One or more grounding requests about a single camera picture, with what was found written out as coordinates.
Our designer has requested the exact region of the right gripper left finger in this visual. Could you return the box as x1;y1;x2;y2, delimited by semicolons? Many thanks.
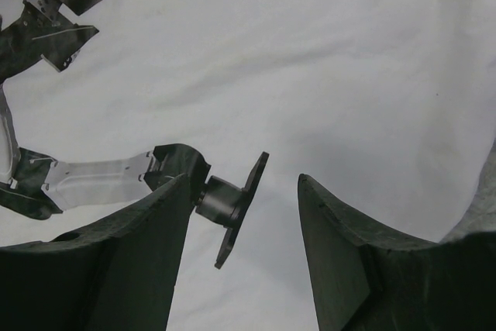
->
1;175;191;330

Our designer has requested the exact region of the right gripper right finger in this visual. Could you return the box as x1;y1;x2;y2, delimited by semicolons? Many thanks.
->
298;174;495;330

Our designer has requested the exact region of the white printed t-shirt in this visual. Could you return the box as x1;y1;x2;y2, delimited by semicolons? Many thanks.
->
4;0;495;330

